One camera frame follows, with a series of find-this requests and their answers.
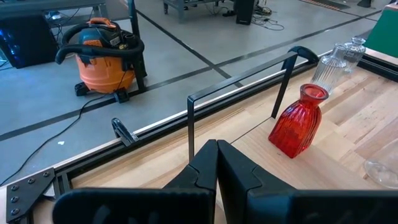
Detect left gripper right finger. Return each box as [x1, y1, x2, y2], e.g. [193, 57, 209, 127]
[216, 139, 398, 224]

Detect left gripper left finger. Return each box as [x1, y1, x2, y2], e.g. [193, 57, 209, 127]
[52, 139, 218, 224]

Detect red ribbed glass vase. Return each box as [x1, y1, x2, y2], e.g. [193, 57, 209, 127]
[267, 83, 330, 159]

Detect clear conical carafe vase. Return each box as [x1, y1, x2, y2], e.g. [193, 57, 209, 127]
[363, 139, 398, 189]

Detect tall clear ribbed bottle vase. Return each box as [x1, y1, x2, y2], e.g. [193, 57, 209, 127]
[310, 42, 348, 95]

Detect orange shop vacuum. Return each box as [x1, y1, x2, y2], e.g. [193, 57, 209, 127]
[55, 17, 147, 104]

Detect short clear ribbed jar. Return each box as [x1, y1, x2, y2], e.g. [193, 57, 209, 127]
[343, 37, 367, 74]

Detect green board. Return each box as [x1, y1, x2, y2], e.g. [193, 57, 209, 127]
[363, 3, 398, 58]

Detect black computer case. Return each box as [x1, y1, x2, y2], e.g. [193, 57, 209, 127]
[0, 14, 59, 70]

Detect black speaker box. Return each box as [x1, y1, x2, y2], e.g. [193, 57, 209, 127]
[235, 0, 256, 26]

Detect wooden shelf black frame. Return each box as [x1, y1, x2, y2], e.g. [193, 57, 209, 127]
[186, 51, 383, 190]

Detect black frame handle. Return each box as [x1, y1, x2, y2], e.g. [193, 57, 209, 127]
[287, 45, 320, 71]
[111, 117, 140, 147]

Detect black vacuum power cable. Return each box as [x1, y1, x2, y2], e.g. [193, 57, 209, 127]
[0, 93, 125, 187]

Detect black aluminium table frame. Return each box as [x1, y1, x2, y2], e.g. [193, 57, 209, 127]
[0, 49, 398, 224]

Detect black stand post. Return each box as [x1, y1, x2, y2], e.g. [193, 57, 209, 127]
[126, 0, 147, 94]

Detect loose black floor cables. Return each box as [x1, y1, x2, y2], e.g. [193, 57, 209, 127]
[251, 4, 285, 32]

